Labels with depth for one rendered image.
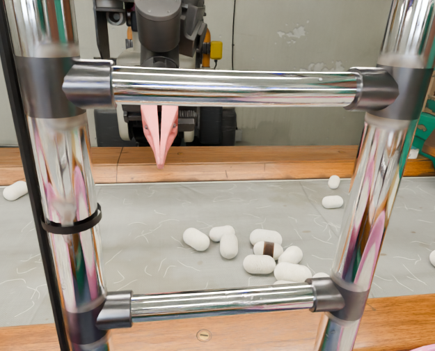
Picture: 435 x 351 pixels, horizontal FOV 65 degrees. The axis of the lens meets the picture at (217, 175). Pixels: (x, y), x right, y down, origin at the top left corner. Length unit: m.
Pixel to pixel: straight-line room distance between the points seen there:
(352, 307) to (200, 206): 0.32
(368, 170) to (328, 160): 0.48
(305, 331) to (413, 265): 0.20
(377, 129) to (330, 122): 2.50
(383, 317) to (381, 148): 0.20
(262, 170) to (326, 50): 2.01
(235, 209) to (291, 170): 0.16
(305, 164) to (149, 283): 0.37
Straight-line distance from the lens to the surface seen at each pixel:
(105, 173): 0.59
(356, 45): 2.63
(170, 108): 0.44
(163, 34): 0.47
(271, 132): 2.58
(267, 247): 0.40
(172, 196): 0.53
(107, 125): 1.35
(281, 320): 0.31
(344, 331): 0.24
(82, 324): 0.20
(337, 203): 0.53
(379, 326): 0.33
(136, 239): 0.43
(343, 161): 0.67
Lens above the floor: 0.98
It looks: 24 degrees down
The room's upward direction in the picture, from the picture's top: 3 degrees clockwise
